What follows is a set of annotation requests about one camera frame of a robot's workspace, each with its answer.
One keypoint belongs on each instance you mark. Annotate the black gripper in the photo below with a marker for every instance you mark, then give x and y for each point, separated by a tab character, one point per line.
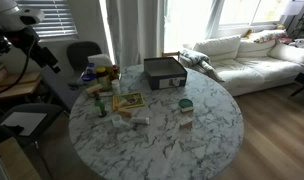
27	41

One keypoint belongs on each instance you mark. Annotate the wooden block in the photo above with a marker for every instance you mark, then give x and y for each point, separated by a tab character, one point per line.
94	89
187	109
186	123
122	110

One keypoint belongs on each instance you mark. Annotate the green glass bottle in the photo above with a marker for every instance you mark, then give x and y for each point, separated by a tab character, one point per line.
100	106

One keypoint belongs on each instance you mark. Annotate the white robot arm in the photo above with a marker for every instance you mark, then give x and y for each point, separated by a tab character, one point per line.
16	27

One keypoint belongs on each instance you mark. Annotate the clear plastic box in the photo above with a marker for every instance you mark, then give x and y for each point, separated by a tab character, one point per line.
113	71

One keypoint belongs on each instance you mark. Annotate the white pill bottle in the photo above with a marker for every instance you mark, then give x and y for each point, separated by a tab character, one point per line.
116	87

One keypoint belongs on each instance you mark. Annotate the wooden block on book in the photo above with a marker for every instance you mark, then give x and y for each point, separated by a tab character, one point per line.
122	110

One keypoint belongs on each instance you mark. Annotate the dark blue open box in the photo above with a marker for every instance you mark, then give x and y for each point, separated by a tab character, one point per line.
164	72

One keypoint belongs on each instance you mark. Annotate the wooden side table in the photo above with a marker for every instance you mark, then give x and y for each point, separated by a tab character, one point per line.
26	86

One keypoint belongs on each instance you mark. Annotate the dark grey chair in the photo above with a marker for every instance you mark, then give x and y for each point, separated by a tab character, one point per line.
79	52

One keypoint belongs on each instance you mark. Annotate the blue lid container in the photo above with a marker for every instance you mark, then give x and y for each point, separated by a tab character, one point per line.
89	79

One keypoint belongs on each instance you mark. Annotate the white paper bag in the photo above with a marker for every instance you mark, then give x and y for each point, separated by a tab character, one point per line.
100	60

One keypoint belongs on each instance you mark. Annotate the white measuring cup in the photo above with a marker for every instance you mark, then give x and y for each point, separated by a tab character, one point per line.
118	122

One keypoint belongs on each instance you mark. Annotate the yellow picture book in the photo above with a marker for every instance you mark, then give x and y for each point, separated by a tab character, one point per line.
134	99

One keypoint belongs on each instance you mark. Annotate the white tube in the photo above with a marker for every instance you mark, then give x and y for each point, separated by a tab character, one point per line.
140	120

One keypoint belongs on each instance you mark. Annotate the green round lid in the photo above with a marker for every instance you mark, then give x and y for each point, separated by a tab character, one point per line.
184	103

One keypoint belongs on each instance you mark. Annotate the white sofa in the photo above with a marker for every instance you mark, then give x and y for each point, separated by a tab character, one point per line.
243	66

